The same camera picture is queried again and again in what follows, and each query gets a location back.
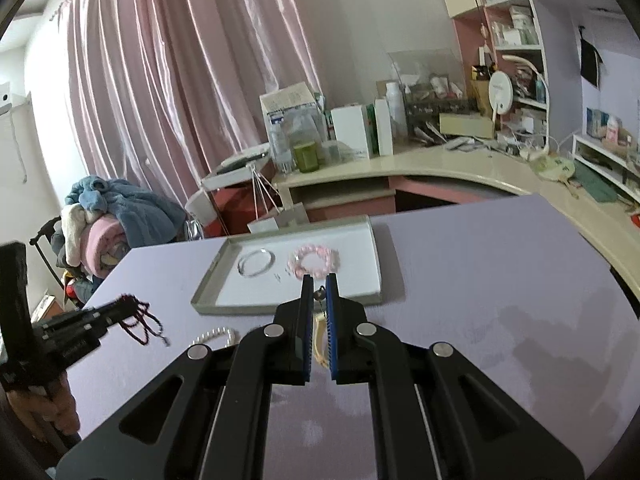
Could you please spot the wide white box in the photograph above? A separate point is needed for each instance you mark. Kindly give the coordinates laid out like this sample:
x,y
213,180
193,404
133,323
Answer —
x,y
350,132

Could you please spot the blue fleece blanket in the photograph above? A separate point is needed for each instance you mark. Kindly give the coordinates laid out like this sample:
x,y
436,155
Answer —
x,y
145,207

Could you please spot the green cloth pouch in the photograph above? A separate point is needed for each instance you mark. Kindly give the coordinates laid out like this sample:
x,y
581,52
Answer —
x,y
595,185

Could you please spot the white wall camera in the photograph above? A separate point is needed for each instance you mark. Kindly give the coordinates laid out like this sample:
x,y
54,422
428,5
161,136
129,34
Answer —
x,y
4,100

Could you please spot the beige curved desk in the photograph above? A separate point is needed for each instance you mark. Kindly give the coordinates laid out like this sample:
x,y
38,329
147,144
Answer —
x,y
450,165

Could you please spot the pink blanket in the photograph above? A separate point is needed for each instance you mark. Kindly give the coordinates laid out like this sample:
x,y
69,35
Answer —
x,y
105,245

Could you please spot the white bookshelf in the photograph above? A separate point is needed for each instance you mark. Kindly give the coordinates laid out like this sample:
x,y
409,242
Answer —
x,y
515,47

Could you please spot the white desk lamp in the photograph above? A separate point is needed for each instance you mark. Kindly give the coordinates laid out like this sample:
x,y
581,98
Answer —
x,y
544,110

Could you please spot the white printed carton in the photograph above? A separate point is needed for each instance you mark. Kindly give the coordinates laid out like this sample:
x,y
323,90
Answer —
x,y
287,102

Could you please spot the red cabinet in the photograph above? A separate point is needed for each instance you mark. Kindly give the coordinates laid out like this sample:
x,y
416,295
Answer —
x,y
237,210

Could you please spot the white storage box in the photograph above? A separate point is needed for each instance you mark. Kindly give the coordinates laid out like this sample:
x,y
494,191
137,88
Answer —
x,y
240,167

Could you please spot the white bottle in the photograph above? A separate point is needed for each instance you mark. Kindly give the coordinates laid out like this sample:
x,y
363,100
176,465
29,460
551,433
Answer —
x,y
396,110

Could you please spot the green hand fan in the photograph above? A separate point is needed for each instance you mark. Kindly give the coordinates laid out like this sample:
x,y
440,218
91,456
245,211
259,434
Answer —
x,y
552,167

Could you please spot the brown paper bag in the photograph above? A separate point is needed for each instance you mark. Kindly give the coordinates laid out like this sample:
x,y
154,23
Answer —
x,y
481,97

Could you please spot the slim white box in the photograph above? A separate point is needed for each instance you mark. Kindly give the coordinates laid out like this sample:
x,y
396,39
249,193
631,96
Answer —
x,y
384,127

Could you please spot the white paper bag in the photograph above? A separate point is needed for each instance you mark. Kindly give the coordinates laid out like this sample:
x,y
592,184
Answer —
x,y
290,217

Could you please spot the green candle jar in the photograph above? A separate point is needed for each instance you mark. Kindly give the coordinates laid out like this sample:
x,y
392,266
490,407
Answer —
x,y
306,157

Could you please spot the white desk riser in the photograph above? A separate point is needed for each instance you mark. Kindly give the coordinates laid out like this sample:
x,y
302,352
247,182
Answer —
x,y
605,152

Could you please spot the grey cardboard tray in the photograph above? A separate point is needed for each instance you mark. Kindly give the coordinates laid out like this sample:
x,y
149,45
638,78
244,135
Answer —
x,y
350,260

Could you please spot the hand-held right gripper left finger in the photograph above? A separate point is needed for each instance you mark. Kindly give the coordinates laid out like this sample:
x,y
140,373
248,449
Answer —
x,y
306,340

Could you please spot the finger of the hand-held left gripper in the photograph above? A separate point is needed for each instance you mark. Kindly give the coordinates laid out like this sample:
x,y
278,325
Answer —
x,y
107,308
97,329

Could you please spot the round white mirror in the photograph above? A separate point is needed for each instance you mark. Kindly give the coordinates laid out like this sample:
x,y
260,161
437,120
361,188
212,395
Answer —
x,y
501,92

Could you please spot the small silver earring pair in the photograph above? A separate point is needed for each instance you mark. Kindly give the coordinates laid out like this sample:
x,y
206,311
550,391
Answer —
x,y
278,276

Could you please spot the white blanket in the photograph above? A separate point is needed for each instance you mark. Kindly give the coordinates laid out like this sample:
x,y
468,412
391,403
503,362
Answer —
x,y
75,230

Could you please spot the silver bangle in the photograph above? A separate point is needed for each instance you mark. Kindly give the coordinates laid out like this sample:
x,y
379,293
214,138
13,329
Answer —
x,y
246,273

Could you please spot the black wall pouch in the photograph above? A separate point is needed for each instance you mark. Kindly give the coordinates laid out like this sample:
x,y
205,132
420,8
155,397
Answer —
x,y
590,62

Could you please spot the person's left hand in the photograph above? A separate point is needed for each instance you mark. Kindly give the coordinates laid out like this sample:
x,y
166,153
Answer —
x,y
52,405

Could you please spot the clear acrylic organizer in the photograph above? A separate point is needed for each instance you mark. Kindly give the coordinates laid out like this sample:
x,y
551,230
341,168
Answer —
x,y
425,67

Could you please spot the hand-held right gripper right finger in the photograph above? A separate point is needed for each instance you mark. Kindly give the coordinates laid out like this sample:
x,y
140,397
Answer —
x,y
334,340

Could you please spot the blue white carton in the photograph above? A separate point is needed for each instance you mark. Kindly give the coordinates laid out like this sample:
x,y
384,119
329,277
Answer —
x,y
596,122

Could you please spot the clear plastic bag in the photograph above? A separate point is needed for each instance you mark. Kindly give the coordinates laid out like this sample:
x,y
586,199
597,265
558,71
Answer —
x,y
300,127

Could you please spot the pink curtain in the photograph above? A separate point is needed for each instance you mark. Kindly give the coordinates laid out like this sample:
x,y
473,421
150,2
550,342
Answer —
x,y
175,60

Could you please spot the green box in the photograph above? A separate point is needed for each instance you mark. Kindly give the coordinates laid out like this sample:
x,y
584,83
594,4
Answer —
x,y
370,130

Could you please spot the beige flat box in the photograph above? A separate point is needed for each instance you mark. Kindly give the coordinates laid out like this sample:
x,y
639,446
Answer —
x,y
465,125

